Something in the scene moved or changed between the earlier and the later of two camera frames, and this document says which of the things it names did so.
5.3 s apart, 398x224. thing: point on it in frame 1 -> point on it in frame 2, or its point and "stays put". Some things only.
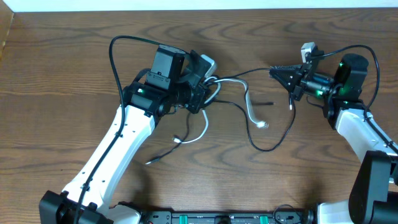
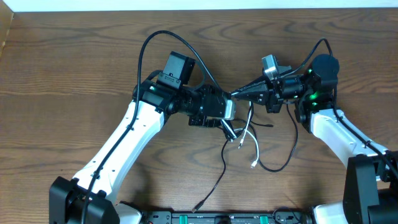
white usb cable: [259, 124] -> [254, 162]
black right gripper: [290, 83] -> [259, 92]
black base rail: [278, 217] stays put
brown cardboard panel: [6, 18] stays put
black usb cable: [246, 116] -> [262, 165]
